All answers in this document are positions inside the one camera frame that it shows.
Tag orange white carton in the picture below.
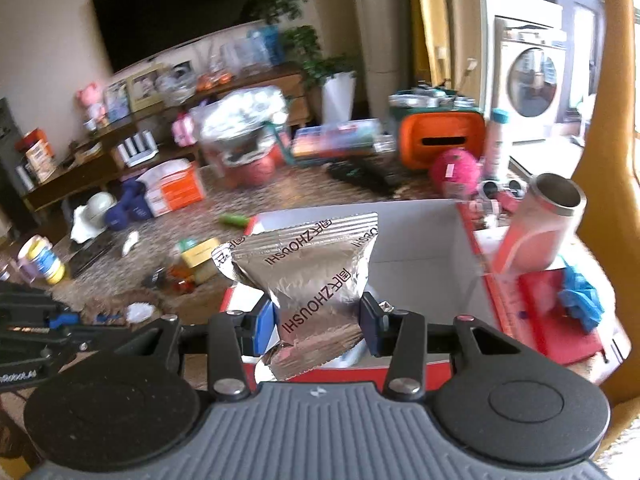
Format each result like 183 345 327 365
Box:
137 159 207 217

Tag white round lamp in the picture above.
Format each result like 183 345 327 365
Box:
85 191 118 231

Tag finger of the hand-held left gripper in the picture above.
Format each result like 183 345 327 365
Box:
0 280 82 329
0 315 133 362

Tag orange storage basket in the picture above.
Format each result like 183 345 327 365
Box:
389 87 487 171

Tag blue dumbbell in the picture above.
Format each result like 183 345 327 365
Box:
106 180 153 231

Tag white plant pot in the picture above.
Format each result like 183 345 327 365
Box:
320 71 357 123

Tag pink steel tumbler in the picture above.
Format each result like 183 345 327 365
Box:
492 172 587 276

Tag clear plastic bag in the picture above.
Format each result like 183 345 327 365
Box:
200 86 290 171

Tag silver foil snack packet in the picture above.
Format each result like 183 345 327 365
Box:
211 211 379 381

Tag black television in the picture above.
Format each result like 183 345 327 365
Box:
91 0 268 75

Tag pink plush toy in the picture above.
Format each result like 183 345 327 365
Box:
76 82 108 118

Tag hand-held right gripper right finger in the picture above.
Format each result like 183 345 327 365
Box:
359 291 523 397

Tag yellow wooden chair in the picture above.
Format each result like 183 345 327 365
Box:
570 0 640 480

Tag white crumpled cloth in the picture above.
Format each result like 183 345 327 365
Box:
70 205 108 243

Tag pink plush ball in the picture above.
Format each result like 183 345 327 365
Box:
430 147 482 198

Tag red cardboard box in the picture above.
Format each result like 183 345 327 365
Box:
220 199 516 396

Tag black remote control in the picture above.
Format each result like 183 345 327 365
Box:
327 160 401 196

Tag orange box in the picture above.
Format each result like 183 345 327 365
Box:
15 130 56 183

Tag white bottle with blue cap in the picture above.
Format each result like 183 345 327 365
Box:
482 109 510 181

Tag colourful marker set box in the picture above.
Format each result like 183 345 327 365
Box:
291 119 383 166

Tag green houseplant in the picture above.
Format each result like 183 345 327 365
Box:
250 0 358 86

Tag blue cloth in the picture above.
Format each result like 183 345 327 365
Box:
557 260 606 333

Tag small orange bottle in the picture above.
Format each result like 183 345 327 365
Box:
167 265 198 293

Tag yellow lid jar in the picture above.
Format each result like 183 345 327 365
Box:
17 235 66 286

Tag yellow box with green cap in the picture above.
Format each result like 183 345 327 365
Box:
177 237 221 283

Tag red notebook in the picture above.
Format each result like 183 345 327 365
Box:
517 269 606 366

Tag white washing machine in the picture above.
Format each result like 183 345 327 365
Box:
492 15 568 143

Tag patterned tablecloth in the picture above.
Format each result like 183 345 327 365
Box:
0 157 501 341

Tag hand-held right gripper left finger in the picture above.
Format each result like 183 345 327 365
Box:
131 300 277 402

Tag photo frame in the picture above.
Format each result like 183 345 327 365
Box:
126 64 168 111

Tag white frame sunglasses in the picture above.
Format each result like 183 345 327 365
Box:
480 177 526 201

